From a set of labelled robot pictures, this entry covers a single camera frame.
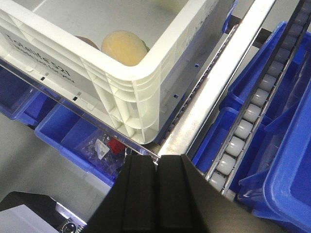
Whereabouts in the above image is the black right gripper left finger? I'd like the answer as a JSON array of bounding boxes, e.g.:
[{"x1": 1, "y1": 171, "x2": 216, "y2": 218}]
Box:
[{"x1": 86, "y1": 155, "x2": 156, "y2": 233}]

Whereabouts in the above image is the clear plastic parts bag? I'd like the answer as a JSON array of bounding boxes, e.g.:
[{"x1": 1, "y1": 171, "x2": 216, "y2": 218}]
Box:
[{"x1": 75, "y1": 131, "x2": 126, "y2": 179}]

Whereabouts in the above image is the pink plush ball toy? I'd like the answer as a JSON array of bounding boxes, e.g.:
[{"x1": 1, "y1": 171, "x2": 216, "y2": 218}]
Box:
[{"x1": 75, "y1": 35, "x2": 99, "y2": 50}]

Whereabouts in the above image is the yellow plush ball toy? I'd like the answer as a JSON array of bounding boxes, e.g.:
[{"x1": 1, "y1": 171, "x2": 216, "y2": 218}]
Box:
[{"x1": 101, "y1": 30, "x2": 149, "y2": 67}]

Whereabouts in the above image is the white plastic tote box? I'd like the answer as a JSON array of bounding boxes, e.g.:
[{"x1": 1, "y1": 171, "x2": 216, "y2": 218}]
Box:
[{"x1": 0, "y1": 0, "x2": 233, "y2": 144}]

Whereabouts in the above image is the grey metal shelf frame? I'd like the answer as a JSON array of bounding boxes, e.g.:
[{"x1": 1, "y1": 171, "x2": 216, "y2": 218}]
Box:
[{"x1": 151, "y1": 0, "x2": 275, "y2": 160}]

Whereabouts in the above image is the white roller track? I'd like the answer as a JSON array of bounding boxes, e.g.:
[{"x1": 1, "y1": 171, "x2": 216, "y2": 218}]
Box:
[{"x1": 205, "y1": 0, "x2": 311, "y2": 196}]

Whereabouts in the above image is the black and grey robot base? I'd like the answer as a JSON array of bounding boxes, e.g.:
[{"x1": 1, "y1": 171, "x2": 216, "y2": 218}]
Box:
[{"x1": 0, "y1": 191, "x2": 87, "y2": 233}]

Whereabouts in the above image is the red small part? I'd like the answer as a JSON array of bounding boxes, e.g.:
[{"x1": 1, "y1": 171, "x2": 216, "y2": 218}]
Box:
[{"x1": 107, "y1": 138, "x2": 125, "y2": 155}]

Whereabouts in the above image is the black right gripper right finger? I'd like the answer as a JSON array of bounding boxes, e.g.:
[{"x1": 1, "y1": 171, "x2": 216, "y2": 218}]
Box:
[{"x1": 157, "y1": 155, "x2": 285, "y2": 233}]

